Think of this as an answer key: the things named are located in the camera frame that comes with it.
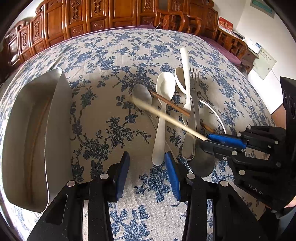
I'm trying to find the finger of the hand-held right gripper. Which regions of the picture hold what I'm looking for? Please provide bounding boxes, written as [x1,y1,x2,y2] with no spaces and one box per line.
[200,141,282,173]
[206,126,286,153]

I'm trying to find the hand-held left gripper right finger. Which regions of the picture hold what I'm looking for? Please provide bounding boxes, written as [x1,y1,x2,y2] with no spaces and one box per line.
[165,151,269,241]

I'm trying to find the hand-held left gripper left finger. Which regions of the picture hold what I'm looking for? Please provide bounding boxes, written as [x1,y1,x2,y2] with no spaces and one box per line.
[26,151,130,241]

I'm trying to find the large metal ladle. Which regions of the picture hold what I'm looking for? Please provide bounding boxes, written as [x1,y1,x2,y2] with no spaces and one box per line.
[181,100,227,167]

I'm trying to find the metal fork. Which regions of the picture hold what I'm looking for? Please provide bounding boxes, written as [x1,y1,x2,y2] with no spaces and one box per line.
[181,68,201,161]

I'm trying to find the large dark metal spoon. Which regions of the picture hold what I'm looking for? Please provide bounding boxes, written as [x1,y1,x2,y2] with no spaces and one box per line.
[187,102,216,178]

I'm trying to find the light bamboo chopstick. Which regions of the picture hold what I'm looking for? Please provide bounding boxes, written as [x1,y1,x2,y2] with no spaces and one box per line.
[131,97,210,141]

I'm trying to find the dark brown wooden chopstick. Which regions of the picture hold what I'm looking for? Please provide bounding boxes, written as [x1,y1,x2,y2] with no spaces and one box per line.
[149,90,212,132]

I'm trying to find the small white plastic spoon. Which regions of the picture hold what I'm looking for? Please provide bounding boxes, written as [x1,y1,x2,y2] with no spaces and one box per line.
[174,67,189,95]

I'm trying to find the white plastic fork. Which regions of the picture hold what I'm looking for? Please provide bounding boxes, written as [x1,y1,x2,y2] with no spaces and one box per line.
[180,47,193,127]

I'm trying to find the large white plastic spoon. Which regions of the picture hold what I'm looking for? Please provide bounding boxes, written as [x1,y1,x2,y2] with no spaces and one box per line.
[151,72,176,166]

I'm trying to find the small metal spoon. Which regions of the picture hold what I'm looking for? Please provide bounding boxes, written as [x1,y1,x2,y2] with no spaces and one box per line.
[133,83,162,135]

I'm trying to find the rectangular metal tray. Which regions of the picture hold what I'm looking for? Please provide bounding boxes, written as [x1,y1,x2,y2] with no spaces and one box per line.
[1,68,74,213]

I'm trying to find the wooden side table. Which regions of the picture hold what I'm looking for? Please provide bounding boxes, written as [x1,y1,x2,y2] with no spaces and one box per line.
[242,50,257,72]

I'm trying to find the purple seat cushion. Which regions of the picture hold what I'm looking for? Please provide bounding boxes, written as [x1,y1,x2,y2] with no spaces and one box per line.
[199,35,243,65]

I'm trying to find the carved wooden bench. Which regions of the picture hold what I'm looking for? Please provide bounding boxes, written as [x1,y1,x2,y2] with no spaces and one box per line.
[215,25,249,61]

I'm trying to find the white box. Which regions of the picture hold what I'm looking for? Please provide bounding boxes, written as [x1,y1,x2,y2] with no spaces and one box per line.
[245,39,263,55]

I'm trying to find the red calendar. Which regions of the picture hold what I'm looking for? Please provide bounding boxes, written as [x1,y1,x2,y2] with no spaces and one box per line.
[218,16,233,34]

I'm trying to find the blue floral cloth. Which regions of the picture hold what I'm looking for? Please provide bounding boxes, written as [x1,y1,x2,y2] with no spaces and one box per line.
[0,28,278,241]

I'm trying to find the wooden armchair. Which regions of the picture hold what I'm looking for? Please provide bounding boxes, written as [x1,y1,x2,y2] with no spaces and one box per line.
[157,9,201,35]

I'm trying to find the carved wooden screen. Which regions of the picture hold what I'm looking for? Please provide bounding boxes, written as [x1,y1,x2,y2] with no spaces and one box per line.
[5,0,220,67]

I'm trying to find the wall poster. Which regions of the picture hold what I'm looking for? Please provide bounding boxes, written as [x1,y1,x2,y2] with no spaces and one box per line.
[252,46,277,80]

